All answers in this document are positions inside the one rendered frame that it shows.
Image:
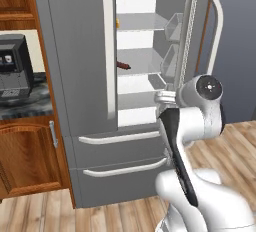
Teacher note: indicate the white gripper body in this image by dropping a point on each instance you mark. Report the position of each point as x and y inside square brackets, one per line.
[165, 98]

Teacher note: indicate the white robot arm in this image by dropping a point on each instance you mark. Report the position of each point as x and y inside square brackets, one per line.
[206, 196]

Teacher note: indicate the grey fridge shelf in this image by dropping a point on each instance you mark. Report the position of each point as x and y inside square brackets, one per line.
[136, 100]
[141, 61]
[140, 21]

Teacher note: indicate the dark red sausage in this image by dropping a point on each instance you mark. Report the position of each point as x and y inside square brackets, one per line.
[122, 65]

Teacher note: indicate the grey fridge drawer front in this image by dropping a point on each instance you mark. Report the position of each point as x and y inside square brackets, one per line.
[116, 189]
[116, 152]

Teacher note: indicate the grey open fridge door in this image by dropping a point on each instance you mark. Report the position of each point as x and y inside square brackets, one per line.
[201, 26]

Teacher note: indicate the yellow cheese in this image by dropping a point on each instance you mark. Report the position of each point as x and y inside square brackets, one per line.
[117, 22]

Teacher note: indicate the grey closed fridge door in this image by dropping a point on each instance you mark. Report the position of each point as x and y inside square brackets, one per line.
[76, 59]

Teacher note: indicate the grey fridge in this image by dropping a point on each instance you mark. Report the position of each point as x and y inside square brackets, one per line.
[60, 76]

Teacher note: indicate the clear door bin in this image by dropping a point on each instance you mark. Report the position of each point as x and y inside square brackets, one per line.
[158, 81]
[174, 26]
[170, 61]

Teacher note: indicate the brown wooden cupboard door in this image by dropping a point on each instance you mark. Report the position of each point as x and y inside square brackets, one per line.
[26, 162]

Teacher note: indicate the black coffee machine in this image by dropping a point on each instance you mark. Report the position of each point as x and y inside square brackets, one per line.
[15, 66]

